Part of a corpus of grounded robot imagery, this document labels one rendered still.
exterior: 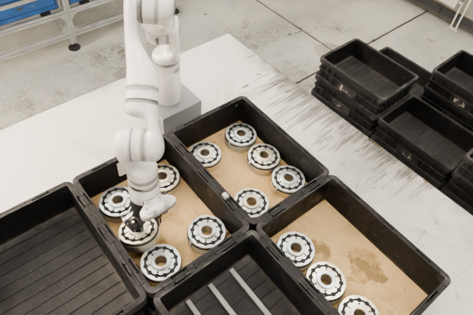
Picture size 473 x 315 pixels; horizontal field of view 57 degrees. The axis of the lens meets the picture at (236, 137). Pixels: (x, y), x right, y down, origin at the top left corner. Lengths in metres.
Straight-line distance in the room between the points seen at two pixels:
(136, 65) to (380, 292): 0.82
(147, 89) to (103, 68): 2.13
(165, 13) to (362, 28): 2.86
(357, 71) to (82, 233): 1.65
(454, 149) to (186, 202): 1.48
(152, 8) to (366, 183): 0.97
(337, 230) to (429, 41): 2.72
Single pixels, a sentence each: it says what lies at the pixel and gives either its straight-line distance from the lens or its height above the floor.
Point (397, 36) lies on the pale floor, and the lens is 3.74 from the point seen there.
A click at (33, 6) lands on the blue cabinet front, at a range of 3.03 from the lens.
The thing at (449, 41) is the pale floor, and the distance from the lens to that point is 3.91.
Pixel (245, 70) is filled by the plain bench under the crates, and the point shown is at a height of 0.70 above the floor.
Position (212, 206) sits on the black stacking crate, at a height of 0.86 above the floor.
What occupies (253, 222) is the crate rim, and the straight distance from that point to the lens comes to 1.14.
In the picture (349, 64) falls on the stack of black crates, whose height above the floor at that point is 0.49.
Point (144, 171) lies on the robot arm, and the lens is 0.98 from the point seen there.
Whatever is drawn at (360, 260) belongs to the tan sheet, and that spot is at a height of 0.83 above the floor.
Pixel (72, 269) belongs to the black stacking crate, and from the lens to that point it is 1.22.
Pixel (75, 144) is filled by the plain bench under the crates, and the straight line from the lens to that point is 1.64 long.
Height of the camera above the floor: 1.89
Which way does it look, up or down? 47 degrees down
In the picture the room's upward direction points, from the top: 7 degrees clockwise
